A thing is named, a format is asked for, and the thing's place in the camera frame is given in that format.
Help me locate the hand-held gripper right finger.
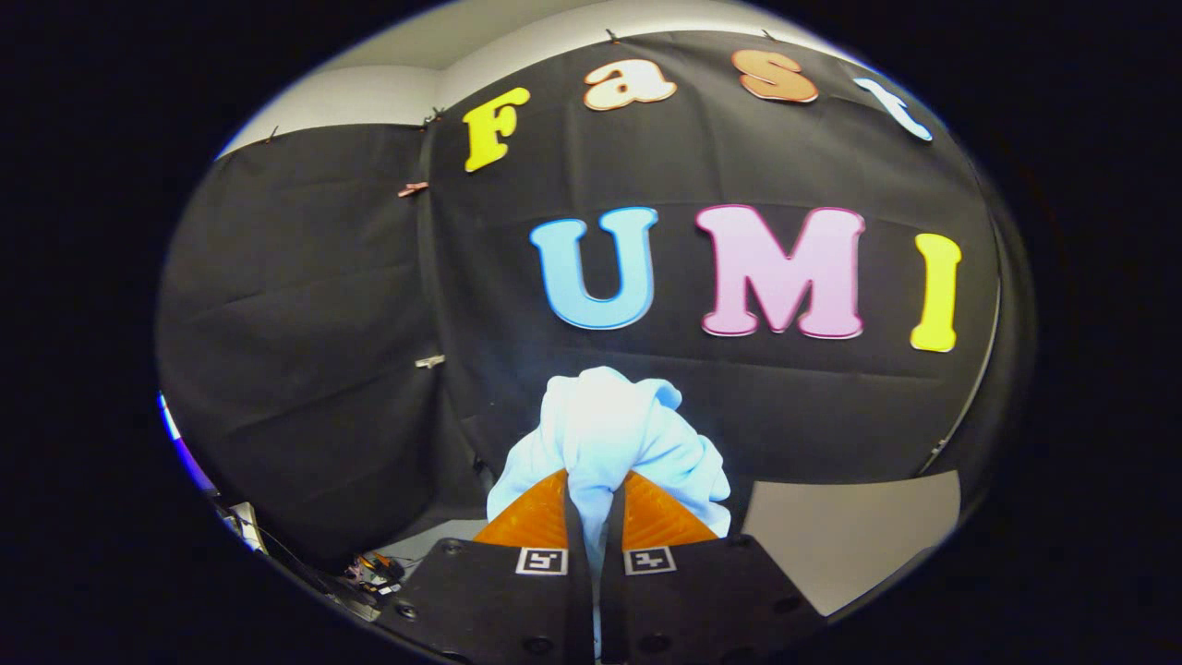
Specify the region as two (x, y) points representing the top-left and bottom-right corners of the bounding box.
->
(598, 469), (825, 665)

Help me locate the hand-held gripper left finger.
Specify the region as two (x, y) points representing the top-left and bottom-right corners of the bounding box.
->
(374, 467), (597, 665)

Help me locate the light blue garment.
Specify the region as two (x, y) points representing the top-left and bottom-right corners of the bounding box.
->
(487, 366), (732, 578)

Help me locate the grey and black box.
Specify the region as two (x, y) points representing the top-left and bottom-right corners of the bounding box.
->
(742, 469), (962, 617)

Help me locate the small white object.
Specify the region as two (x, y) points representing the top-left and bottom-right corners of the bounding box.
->
(220, 502), (271, 557)

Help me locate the black backdrop cloth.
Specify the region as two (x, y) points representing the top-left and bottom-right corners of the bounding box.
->
(155, 30), (1035, 569)

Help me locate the cable bundle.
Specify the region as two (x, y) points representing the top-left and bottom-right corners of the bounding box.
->
(337, 550), (412, 601)

